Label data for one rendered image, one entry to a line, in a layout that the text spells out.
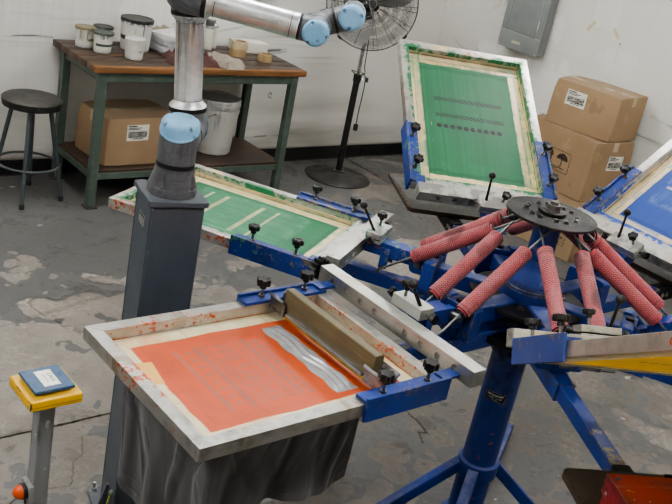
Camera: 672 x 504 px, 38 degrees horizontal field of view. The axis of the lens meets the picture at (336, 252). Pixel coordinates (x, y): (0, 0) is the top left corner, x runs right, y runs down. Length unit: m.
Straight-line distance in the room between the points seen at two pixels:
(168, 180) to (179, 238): 0.19
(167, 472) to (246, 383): 0.30
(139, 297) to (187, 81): 0.67
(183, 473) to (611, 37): 5.20
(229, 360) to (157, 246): 0.53
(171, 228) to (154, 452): 0.72
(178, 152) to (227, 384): 0.76
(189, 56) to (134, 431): 1.11
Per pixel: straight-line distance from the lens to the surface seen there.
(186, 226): 2.95
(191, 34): 2.95
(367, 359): 2.56
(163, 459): 2.55
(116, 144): 5.99
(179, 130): 2.86
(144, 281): 2.99
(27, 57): 6.19
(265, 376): 2.54
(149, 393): 2.34
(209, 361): 2.57
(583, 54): 7.17
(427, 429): 4.33
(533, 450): 4.43
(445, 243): 3.20
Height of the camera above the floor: 2.24
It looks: 22 degrees down
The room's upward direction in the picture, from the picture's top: 12 degrees clockwise
